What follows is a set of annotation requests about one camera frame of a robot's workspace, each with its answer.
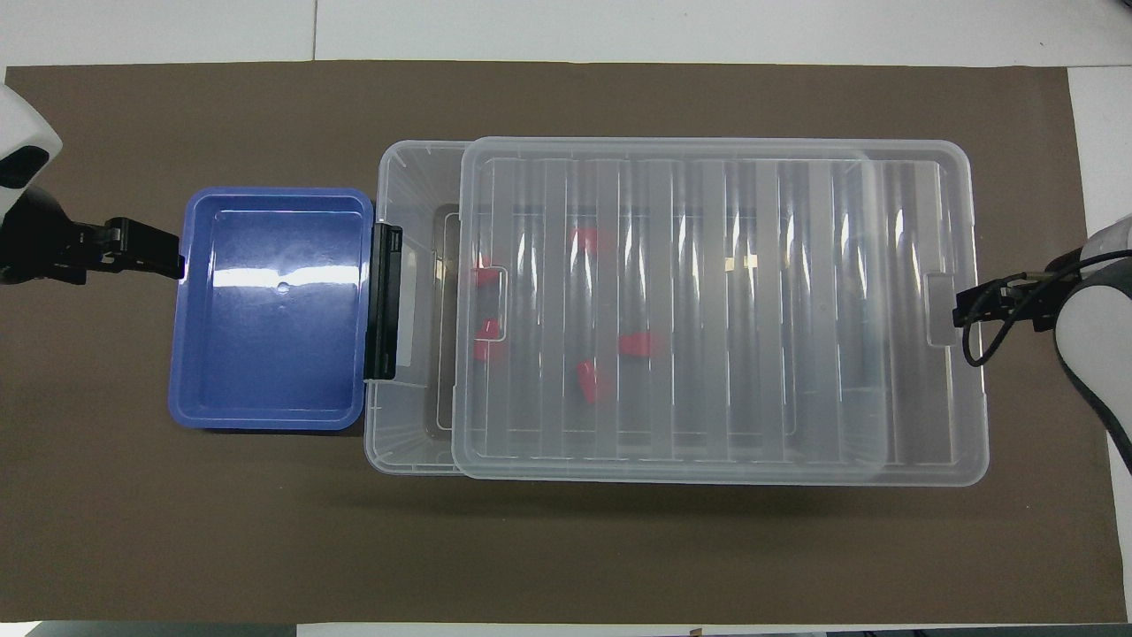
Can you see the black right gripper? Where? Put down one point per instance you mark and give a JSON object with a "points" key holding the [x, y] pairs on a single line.
{"points": [[1052, 296]]}

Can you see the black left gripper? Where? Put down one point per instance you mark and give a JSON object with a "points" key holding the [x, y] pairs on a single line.
{"points": [[31, 243]]}

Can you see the clear ribbed plastic lid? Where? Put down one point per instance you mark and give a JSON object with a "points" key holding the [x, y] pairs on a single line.
{"points": [[707, 398]]}

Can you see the red block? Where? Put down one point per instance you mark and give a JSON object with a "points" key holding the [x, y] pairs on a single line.
{"points": [[485, 276], [638, 343], [591, 382], [488, 345], [591, 239]]}

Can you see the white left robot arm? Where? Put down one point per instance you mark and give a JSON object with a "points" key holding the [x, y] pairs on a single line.
{"points": [[18, 124]]}

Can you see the blue plastic tray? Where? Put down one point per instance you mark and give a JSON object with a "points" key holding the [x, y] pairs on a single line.
{"points": [[265, 354]]}

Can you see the black box latch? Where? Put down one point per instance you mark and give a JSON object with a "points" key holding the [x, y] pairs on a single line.
{"points": [[385, 310]]}

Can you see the clear plastic storage box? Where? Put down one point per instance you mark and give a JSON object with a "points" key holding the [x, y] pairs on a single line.
{"points": [[416, 177]]}

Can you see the brown table mat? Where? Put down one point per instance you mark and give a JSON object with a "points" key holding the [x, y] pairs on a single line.
{"points": [[566, 548]]}

